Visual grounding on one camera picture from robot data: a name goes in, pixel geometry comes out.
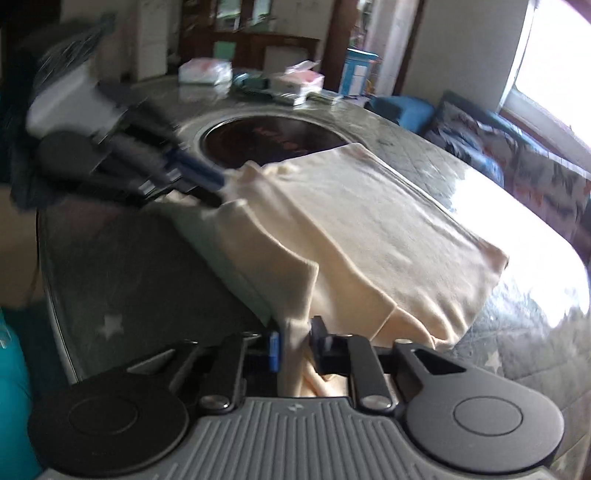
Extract light blue cabinet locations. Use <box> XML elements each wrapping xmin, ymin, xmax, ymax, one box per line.
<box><xmin>341</xmin><ymin>47</ymin><xmax>380</xmax><ymax>97</ymax></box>

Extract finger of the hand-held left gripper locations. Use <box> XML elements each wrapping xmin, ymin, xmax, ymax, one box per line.
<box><xmin>99</xmin><ymin>83</ymin><xmax>228</xmax><ymax>189</ymax></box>
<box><xmin>88</xmin><ymin>168</ymin><xmax>225</xmax><ymax>209</ymax></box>

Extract window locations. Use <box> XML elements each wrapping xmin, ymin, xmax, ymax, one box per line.
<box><xmin>501</xmin><ymin>0</ymin><xmax>591</xmax><ymax>155</ymax></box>

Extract teal plastic object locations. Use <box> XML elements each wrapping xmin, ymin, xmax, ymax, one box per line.
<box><xmin>0</xmin><ymin>308</ymin><xmax>40</xmax><ymax>480</ymax></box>

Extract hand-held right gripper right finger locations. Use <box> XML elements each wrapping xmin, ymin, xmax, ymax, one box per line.
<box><xmin>309</xmin><ymin>316</ymin><xmax>467</xmax><ymax>414</ymax></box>

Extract teal small packet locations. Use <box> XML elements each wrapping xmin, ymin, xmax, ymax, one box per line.
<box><xmin>232</xmin><ymin>73</ymin><xmax>270</xmax><ymax>97</ymax></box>

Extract white tall cabinet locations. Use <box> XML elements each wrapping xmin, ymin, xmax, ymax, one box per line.
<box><xmin>135</xmin><ymin>0</ymin><xmax>168</xmax><ymax>80</ymax></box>

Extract dark wooden door frame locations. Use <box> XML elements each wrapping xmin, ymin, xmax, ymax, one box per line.
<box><xmin>392</xmin><ymin>0</ymin><xmax>428</xmax><ymax>99</ymax></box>

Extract blue corner sofa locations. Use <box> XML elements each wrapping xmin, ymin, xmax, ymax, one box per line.
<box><xmin>369</xmin><ymin>90</ymin><xmax>591</xmax><ymax>259</ymax></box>

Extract dark striped cloth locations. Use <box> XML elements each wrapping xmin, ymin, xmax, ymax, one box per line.
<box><xmin>30</xmin><ymin>18</ymin><xmax>114</xmax><ymax>86</ymax></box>

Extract dark wooden cabinet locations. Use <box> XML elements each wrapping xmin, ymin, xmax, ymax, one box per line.
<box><xmin>179</xmin><ymin>0</ymin><xmax>324</xmax><ymax>77</ymax></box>

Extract cream long-sleeve garment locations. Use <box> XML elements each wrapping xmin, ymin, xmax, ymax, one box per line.
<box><xmin>161</xmin><ymin>142</ymin><xmax>510</xmax><ymax>398</ymax></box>

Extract white pink tissue packet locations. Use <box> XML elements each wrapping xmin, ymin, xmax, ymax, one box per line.
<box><xmin>179</xmin><ymin>58</ymin><xmax>233</xmax><ymax>89</ymax></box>
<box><xmin>270</xmin><ymin>61</ymin><xmax>325</xmax><ymax>106</ymax></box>

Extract round built-in cooktop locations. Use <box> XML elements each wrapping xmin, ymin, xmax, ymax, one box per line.
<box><xmin>194</xmin><ymin>115</ymin><xmax>348</xmax><ymax>169</ymax></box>

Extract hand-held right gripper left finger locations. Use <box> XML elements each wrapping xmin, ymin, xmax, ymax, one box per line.
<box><xmin>127</xmin><ymin>330</ymin><xmax>282</xmax><ymax>414</ymax></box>

